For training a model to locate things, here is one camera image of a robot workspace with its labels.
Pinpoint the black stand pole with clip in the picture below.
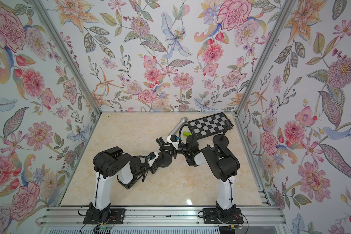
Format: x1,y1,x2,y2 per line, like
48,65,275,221
222,120,234,138

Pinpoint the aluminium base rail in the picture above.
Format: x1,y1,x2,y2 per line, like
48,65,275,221
36,206,290,234

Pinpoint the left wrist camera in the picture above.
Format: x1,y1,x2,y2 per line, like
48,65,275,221
148,152,159,167

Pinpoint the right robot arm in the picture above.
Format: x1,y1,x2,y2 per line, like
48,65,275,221
156,121,240,223

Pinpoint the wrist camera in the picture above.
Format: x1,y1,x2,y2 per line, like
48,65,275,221
167,135,180,150
148,152,159,167

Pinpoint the black round stand base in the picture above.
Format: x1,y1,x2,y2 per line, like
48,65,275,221
213,134,229,147

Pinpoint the black checkered chess box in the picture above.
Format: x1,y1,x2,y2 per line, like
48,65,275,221
187,112,230,140

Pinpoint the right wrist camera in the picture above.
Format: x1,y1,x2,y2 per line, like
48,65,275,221
167,135,180,150

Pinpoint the silver microphone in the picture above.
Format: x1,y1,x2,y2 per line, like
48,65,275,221
168,117,188,136

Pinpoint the green cylinder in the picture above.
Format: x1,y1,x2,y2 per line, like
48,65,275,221
182,131,192,137

